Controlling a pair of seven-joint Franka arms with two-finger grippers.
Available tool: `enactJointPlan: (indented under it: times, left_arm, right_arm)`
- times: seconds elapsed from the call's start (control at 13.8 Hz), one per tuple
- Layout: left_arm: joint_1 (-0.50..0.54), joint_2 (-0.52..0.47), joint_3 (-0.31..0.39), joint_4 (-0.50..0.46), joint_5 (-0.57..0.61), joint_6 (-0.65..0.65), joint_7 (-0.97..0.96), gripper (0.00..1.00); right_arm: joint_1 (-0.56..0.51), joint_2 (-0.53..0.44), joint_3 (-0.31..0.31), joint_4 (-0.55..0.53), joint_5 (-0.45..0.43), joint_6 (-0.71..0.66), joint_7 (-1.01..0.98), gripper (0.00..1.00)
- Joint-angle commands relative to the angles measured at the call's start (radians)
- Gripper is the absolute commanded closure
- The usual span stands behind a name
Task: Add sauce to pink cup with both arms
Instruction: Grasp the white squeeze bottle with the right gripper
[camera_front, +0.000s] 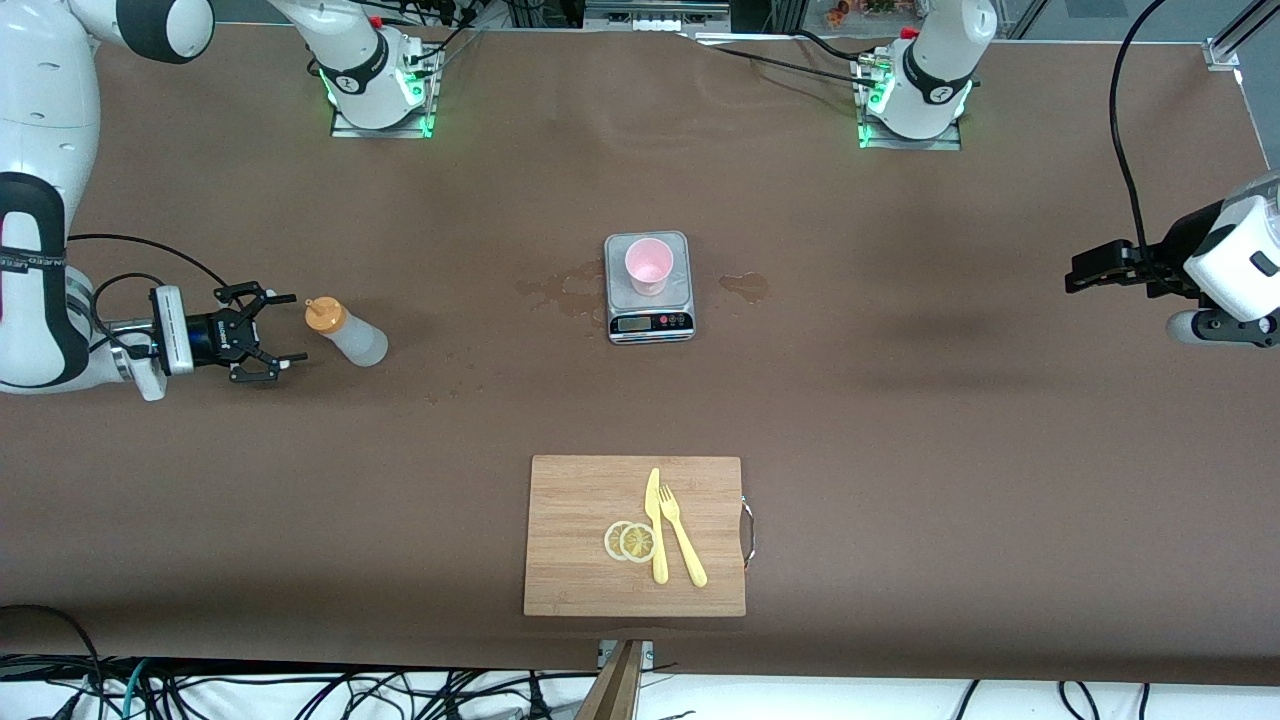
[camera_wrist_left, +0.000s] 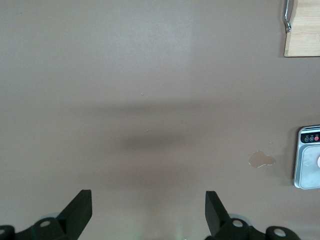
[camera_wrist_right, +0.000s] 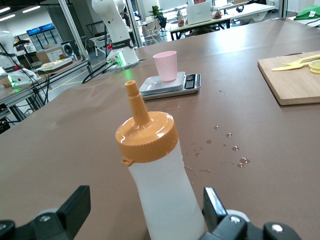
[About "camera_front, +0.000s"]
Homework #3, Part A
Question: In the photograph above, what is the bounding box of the translucent sauce bottle orange cap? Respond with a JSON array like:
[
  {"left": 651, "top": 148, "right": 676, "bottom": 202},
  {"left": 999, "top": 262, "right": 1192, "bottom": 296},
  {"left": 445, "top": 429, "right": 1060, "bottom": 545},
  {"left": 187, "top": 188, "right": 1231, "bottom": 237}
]
[{"left": 304, "top": 296, "right": 390, "bottom": 368}]

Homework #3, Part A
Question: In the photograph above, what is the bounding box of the pink plastic cup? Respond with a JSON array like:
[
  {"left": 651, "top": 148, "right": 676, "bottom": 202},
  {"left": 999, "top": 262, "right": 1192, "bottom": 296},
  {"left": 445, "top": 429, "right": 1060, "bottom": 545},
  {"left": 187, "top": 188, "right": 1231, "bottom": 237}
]
[{"left": 625, "top": 237, "right": 676, "bottom": 298}]

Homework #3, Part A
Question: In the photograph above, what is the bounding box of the bamboo cutting board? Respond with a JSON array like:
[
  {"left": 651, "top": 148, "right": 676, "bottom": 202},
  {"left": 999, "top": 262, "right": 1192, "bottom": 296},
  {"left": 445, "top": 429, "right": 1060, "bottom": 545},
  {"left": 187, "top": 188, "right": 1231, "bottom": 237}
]
[{"left": 523, "top": 455, "right": 747, "bottom": 618}]

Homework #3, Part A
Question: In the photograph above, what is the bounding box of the silver digital kitchen scale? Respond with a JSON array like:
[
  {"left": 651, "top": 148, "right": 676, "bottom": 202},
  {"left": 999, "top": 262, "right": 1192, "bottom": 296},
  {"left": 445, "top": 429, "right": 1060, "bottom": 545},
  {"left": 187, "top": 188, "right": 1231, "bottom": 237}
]
[{"left": 603, "top": 231, "right": 696, "bottom": 345}]

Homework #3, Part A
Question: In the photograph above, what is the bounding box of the yellow plastic knife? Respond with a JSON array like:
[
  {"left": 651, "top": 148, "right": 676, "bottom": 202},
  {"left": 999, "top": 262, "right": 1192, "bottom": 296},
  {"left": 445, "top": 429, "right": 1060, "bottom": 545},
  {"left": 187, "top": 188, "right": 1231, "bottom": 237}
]
[{"left": 645, "top": 467, "right": 670, "bottom": 586}]

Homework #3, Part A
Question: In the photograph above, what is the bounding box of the yellow plastic fork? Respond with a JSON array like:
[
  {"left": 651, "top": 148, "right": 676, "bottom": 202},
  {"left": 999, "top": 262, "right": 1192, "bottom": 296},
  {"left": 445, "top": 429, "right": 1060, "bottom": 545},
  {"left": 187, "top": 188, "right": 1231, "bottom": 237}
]
[{"left": 659, "top": 483, "right": 709, "bottom": 589}]

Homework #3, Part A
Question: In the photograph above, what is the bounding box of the white power strip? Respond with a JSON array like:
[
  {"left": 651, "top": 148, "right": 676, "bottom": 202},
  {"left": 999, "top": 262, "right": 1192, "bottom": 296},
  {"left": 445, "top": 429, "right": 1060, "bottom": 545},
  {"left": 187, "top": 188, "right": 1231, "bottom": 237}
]
[{"left": 583, "top": 0, "right": 732, "bottom": 32}]

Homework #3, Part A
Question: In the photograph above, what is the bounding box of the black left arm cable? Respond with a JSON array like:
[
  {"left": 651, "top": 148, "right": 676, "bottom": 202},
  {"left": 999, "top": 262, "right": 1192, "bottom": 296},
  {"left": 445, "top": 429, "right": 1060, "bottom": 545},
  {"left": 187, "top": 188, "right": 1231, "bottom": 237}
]
[{"left": 1108, "top": 0, "right": 1183, "bottom": 263}]

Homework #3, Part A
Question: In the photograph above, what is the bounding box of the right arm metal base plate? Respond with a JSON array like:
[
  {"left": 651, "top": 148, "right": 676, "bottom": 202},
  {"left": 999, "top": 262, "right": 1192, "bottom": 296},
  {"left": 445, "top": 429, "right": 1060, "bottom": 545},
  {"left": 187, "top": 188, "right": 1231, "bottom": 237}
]
[{"left": 330, "top": 45, "right": 439, "bottom": 140}]

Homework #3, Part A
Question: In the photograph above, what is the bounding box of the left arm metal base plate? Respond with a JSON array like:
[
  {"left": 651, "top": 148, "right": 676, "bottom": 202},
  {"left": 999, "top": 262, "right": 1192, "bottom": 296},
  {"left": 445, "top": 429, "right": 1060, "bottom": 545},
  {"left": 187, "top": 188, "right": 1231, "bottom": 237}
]
[{"left": 856, "top": 50, "right": 964, "bottom": 152}]

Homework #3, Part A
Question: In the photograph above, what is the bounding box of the black floor cable loop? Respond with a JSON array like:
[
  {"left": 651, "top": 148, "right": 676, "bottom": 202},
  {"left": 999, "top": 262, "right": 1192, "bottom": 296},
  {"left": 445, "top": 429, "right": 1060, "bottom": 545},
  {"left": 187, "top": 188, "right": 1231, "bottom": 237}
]
[{"left": 0, "top": 603, "right": 109, "bottom": 720}]

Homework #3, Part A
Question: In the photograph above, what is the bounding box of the teal floor cable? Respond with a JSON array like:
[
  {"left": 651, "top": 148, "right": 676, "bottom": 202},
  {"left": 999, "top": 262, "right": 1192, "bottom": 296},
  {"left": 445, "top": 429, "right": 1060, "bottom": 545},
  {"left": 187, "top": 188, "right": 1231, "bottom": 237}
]
[{"left": 95, "top": 660, "right": 153, "bottom": 720}]

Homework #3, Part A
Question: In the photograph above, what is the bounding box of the black table cable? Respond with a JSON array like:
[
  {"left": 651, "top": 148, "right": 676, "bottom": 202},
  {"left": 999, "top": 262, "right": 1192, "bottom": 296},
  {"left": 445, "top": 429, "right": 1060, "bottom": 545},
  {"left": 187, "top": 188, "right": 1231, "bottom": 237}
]
[{"left": 680, "top": 30, "right": 883, "bottom": 87}]

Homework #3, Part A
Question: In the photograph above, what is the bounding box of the wooden post with bracket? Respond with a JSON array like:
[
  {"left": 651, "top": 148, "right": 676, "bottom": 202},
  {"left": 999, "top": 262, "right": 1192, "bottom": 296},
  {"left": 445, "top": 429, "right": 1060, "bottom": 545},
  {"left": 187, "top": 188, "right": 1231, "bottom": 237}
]
[{"left": 573, "top": 639, "right": 657, "bottom": 720}]

